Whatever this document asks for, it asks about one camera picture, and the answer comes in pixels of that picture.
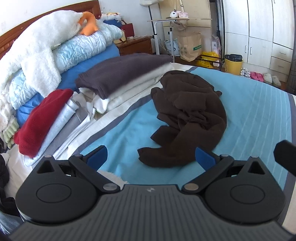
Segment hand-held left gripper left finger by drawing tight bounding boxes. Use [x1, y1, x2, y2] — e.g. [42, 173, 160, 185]
[32, 146, 121, 193]

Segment wooden nightstand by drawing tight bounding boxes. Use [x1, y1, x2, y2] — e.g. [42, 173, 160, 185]
[116, 36, 153, 56]

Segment dark cloth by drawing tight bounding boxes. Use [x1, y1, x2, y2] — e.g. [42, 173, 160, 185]
[0, 153, 22, 216]

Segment pink white package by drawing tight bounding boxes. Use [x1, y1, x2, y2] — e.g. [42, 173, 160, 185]
[211, 35, 221, 55]

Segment white yellow plush toy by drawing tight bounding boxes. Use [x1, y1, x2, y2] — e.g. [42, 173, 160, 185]
[101, 13, 123, 24]

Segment brown sweater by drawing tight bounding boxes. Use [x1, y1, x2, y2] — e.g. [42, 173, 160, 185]
[137, 70, 227, 168]

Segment white folding table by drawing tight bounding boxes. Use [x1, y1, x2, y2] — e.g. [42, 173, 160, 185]
[147, 17, 213, 63]

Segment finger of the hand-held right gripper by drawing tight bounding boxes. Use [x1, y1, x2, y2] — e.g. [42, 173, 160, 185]
[273, 140, 296, 178]

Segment orange plush toy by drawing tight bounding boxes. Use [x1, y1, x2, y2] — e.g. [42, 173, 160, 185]
[78, 11, 99, 37]

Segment white wardrobe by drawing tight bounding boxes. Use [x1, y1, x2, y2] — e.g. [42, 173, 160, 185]
[222, 0, 296, 81]

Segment green striped cloth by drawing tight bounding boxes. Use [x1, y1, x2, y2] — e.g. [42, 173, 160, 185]
[2, 120, 20, 149]

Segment light blue quilt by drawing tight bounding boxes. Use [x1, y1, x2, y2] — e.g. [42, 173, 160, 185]
[9, 22, 123, 110]

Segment white fluffy blanket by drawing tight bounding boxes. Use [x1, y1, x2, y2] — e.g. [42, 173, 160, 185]
[0, 10, 84, 131]

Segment white folded blanket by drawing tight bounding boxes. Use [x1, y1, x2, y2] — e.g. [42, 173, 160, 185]
[79, 62, 179, 114]

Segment yellow trash bin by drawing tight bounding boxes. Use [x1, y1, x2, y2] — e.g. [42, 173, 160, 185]
[224, 54, 243, 76]

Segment stack of white folded clothes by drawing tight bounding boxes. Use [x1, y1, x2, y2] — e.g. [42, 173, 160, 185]
[23, 92, 98, 168]

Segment blue bedding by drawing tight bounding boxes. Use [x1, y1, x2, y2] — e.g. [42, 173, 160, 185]
[16, 44, 121, 128]

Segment yellow plastic bag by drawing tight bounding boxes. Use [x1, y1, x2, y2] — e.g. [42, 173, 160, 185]
[196, 51, 221, 68]

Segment red folded garment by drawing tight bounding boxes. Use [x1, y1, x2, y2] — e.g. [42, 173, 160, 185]
[14, 89, 74, 156]

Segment blue printed plastic bag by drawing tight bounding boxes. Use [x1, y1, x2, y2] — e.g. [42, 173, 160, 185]
[164, 38, 180, 56]

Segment blue striped bed sheet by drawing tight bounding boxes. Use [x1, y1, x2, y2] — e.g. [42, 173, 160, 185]
[5, 62, 296, 209]

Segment grey slippers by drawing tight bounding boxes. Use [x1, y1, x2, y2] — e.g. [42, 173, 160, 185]
[264, 73, 282, 88]

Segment wooden headboard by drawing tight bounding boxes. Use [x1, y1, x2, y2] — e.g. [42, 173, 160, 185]
[0, 0, 101, 59]

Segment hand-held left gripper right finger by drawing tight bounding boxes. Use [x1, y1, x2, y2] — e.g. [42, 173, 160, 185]
[181, 146, 266, 194]

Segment dark red bag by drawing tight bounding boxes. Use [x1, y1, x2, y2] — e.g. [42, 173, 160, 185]
[120, 23, 134, 39]

